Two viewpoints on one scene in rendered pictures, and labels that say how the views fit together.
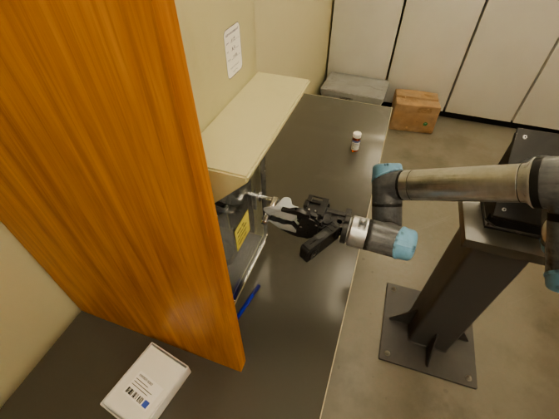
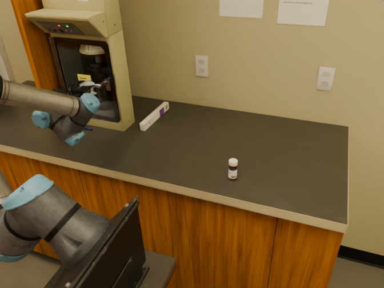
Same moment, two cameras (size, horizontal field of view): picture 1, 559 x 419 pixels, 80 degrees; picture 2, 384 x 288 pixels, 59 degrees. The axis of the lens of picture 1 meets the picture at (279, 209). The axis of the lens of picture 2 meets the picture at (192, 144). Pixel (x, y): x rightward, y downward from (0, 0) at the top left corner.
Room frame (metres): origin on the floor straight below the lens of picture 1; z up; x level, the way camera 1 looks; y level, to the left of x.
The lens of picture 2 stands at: (1.10, -1.40, 1.79)
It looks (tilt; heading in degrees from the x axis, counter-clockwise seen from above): 32 degrees down; 93
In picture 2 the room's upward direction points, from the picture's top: 2 degrees counter-clockwise
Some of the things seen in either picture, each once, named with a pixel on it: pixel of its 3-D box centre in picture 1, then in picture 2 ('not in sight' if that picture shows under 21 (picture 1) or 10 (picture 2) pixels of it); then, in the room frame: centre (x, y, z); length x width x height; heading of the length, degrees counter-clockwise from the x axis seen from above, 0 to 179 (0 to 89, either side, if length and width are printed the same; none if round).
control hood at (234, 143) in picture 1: (254, 137); (67, 25); (0.52, 0.04, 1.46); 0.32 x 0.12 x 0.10; 161
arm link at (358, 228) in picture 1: (356, 230); not in sight; (0.51, -0.18, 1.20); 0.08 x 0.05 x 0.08; 160
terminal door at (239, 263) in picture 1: (242, 227); (86, 81); (0.53, 0.09, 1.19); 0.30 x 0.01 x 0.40; 160
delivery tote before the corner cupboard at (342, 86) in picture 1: (353, 100); not in sight; (3.11, -0.74, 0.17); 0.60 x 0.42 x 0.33; 69
